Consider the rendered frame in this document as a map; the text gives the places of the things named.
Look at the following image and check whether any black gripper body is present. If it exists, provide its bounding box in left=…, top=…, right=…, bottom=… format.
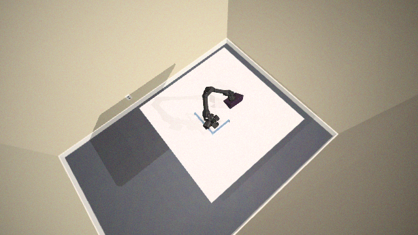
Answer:
left=211, top=115, right=219, bottom=123

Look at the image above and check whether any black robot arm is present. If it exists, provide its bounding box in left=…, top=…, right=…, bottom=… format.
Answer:
left=202, top=86, right=236, bottom=129

